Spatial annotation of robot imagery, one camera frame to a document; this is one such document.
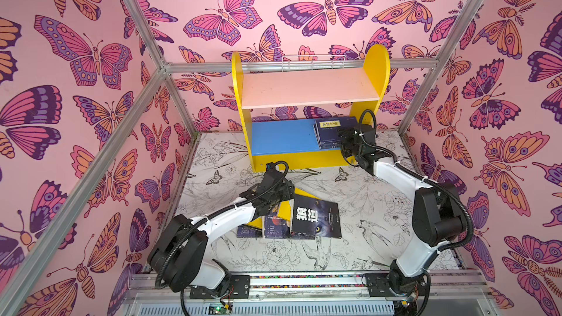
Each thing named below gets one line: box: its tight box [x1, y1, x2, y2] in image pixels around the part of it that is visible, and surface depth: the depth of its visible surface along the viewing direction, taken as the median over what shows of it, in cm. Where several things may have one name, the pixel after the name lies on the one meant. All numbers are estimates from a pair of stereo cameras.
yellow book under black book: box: [277, 187, 322, 230], surface depth 85 cm
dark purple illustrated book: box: [264, 212, 291, 239], surface depth 82 cm
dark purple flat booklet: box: [236, 223, 263, 239], surface depth 87 cm
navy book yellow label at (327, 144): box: [313, 122, 342, 150], surface depth 94 cm
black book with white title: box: [290, 194, 342, 239], surface depth 86 cm
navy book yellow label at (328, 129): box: [313, 116, 358, 140], surface depth 99 cm
